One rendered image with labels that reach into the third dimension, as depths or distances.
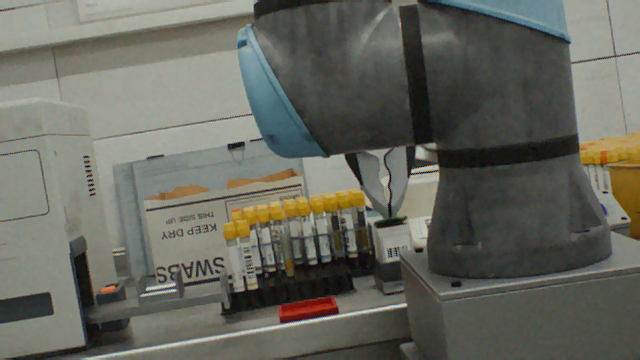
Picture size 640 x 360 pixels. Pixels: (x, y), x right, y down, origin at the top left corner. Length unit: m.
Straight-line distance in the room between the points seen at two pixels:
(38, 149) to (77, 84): 0.65
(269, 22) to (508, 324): 0.30
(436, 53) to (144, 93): 1.06
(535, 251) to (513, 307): 0.05
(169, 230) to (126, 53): 0.47
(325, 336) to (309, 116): 0.39
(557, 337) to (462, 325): 0.07
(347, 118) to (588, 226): 0.21
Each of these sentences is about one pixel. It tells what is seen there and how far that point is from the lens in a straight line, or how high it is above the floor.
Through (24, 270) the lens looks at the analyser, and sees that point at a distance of 1.10.
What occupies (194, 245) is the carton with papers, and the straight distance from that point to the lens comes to 1.37.
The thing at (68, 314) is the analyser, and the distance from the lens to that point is 1.10.
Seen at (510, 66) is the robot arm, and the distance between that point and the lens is 0.71.
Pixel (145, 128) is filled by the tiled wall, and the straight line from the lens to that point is 1.71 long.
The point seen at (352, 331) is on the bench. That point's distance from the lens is 1.05.
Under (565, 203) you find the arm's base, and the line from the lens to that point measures 0.73.
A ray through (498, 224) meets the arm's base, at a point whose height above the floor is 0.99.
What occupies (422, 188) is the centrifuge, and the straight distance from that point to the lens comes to 1.37.
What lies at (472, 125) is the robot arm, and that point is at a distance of 0.72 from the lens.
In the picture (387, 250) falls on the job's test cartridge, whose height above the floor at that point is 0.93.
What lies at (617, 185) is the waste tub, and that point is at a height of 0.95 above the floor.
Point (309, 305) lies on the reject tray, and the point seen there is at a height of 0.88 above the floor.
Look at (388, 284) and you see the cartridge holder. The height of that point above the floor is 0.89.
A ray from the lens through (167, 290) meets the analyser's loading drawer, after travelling 1.15.
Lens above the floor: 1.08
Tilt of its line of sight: 3 degrees down
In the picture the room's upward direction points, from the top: 9 degrees counter-clockwise
